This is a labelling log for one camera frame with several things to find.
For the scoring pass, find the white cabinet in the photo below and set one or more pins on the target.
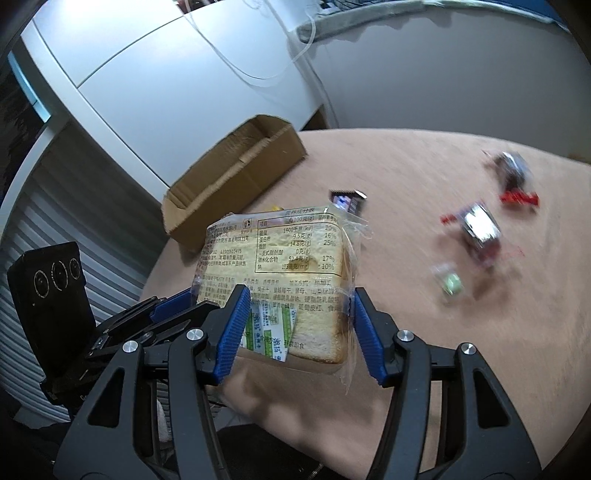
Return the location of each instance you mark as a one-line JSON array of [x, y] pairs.
[[156, 84]]

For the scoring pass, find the grey window sill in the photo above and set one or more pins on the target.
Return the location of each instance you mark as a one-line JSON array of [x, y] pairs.
[[349, 15]]

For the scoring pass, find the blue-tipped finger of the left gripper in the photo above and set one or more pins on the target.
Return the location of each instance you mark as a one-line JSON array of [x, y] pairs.
[[171, 306]]

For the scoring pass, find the red dark snack packet near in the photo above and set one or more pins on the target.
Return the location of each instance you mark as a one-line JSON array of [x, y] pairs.
[[482, 235]]

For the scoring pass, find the cardboard box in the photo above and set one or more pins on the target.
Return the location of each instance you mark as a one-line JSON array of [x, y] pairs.
[[229, 177]]

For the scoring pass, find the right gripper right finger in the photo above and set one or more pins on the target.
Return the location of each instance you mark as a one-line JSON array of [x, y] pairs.
[[481, 434]]

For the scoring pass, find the packaged bread slices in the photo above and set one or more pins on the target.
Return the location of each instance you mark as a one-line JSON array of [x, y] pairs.
[[300, 266]]

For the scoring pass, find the red dark snack packet far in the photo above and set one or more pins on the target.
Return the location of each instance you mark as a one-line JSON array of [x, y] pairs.
[[513, 175]]

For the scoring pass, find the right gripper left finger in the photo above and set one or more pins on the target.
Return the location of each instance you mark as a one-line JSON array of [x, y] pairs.
[[114, 435]]

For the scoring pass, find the red dark snack packet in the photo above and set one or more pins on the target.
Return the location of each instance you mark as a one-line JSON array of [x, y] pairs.
[[482, 235], [513, 175]]

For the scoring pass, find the small green candy in clear wrap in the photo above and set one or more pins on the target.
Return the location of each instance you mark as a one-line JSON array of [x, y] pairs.
[[448, 279]]

